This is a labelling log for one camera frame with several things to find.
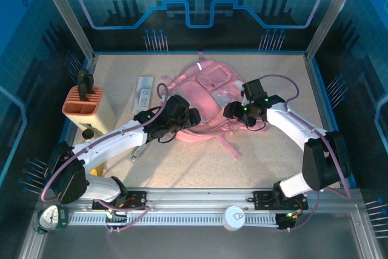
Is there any white pull-tab can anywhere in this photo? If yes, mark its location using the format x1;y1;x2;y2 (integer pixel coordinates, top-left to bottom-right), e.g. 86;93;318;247
222;206;246;231

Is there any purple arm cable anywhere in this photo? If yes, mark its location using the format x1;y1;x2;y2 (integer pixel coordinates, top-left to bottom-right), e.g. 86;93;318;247
259;73;352;235
41;82;170;234

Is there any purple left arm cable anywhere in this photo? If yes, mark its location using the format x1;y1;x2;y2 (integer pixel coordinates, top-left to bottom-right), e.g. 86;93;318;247
41;82;170;234

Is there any white slotted cable duct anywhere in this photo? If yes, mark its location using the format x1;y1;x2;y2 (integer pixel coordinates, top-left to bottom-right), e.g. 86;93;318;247
67;212;279;227

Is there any small bottle with black cap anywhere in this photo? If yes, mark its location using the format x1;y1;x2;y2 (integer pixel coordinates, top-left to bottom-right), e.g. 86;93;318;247
81;128;102;144

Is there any blue white ruler pack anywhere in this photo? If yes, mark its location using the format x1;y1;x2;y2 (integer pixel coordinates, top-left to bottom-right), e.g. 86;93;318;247
132;76;156;115

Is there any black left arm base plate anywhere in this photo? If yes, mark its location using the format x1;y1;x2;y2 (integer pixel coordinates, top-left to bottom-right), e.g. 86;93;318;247
92;190;147;211

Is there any black handled knife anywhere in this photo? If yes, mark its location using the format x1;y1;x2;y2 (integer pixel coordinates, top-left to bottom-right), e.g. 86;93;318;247
77;69;89;101
84;73;95;102

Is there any orange cream knife block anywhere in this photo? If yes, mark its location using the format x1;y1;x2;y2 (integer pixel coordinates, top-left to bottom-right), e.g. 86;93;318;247
61;86;118;134

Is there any aluminium front rail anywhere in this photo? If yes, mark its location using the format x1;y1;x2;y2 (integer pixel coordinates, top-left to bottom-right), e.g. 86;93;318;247
38;187;363;215

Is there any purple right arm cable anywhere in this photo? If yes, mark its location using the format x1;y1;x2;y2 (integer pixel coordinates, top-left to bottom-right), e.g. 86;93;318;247
259;73;352;235

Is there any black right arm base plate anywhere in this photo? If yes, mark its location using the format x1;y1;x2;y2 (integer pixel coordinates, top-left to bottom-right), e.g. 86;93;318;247
253;190;309;211

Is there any green alarm clock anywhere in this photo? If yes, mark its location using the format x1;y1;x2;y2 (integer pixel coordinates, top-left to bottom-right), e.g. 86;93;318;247
32;204;69;235

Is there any aluminium frame post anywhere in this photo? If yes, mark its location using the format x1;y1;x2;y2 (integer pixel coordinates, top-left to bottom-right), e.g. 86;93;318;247
33;0;98;62
304;0;367;61

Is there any pink student backpack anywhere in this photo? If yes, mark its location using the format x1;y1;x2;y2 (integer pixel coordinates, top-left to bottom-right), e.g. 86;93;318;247
160;51;269;160

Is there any yellow snack bag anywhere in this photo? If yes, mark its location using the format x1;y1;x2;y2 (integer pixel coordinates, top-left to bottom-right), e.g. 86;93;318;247
90;161;107;178

